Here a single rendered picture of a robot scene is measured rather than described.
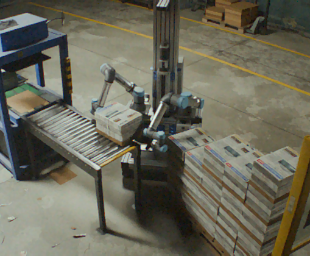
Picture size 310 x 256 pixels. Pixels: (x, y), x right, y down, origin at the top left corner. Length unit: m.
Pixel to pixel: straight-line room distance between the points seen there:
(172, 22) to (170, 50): 0.31
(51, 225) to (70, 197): 0.49
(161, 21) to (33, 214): 2.43
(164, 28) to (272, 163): 1.91
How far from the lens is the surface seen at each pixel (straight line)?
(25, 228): 4.38
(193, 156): 3.79
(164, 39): 4.30
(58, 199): 4.64
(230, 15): 9.87
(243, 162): 3.38
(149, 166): 4.68
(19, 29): 4.47
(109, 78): 4.19
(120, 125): 3.83
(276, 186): 2.95
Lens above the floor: 3.03
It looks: 32 degrees down
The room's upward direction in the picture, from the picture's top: 1 degrees clockwise
